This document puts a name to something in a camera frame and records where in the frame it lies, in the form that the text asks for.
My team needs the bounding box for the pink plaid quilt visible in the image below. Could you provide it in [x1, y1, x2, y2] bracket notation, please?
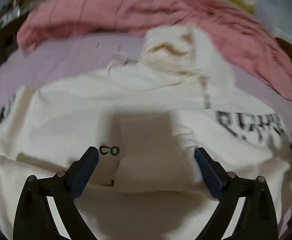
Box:
[17, 0, 292, 100]

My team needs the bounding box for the pink bed sheet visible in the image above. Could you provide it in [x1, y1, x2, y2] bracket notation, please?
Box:
[0, 33, 292, 240]

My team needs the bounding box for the white carved headboard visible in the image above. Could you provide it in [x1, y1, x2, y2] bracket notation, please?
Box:
[273, 27, 292, 71]

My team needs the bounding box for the white zip hoodie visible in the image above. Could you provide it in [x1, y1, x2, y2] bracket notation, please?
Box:
[0, 25, 292, 239]

